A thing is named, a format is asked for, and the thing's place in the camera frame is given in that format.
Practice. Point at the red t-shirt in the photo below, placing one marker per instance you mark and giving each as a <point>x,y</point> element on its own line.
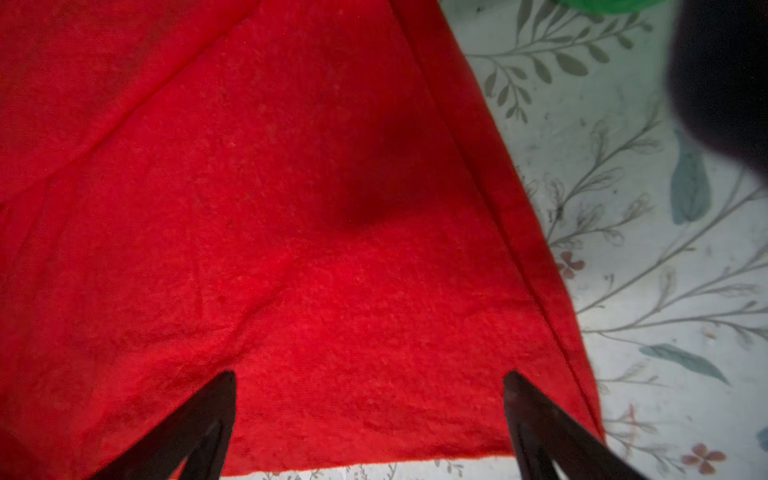
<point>311,194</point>

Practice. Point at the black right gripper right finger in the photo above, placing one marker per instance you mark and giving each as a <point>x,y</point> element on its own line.
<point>548,442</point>

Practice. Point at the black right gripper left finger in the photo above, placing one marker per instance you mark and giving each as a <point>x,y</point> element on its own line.
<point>193,440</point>

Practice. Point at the green plastic laundry basket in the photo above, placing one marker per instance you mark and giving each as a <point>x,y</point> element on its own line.
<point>609,7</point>

